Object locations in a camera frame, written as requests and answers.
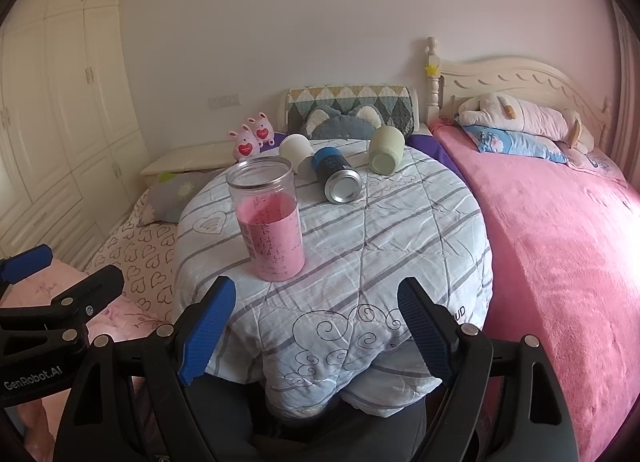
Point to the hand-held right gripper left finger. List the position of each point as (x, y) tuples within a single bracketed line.
[(206, 334)]

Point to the diamond patterned cushion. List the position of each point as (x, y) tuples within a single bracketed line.
[(350, 99)]

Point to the white cup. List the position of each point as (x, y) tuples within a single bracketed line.
[(296, 151)]

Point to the cream wardrobe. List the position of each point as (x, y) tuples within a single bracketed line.
[(55, 116)]

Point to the heart print sheet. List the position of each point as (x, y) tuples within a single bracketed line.
[(145, 257)]

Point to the pink fleece blanket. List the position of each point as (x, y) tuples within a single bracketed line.
[(550, 267)]

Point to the striped white quilt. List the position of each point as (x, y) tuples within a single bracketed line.
[(360, 252)]

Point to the clear cup with pink liner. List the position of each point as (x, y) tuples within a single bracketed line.
[(270, 232)]

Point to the pink floral cloth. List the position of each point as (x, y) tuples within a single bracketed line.
[(125, 317)]

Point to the white wall socket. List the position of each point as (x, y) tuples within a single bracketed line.
[(224, 101)]

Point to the pale green cup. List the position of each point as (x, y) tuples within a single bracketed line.
[(386, 149)]

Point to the cream wooden headboard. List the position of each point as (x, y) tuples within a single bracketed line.
[(530, 81)]

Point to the pink bunny toy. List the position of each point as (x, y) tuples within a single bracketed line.
[(262, 130), (245, 145)]

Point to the pink plush toy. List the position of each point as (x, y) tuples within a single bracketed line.
[(520, 116)]

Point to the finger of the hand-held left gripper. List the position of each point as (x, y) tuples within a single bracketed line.
[(25, 263), (95, 284)]

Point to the cream bedside cabinet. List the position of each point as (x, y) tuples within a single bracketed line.
[(190, 159)]

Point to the grey cat ear pillow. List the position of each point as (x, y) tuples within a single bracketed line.
[(340, 125)]

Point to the blue metal cup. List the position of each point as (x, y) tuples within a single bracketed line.
[(335, 174)]

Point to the pink curtain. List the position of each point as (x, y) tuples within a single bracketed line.
[(625, 81)]

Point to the blue cartoon pillow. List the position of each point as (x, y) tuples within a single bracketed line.
[(515, 141)]

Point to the grey sun print pillow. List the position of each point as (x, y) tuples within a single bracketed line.
[(175, 194)]

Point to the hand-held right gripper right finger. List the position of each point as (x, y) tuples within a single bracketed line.
[(425, 337)]

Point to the yellow star sticker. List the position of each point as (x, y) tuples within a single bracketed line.
[(430, 70)]

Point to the purple cloth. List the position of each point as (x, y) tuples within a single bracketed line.
[(425, 144)]

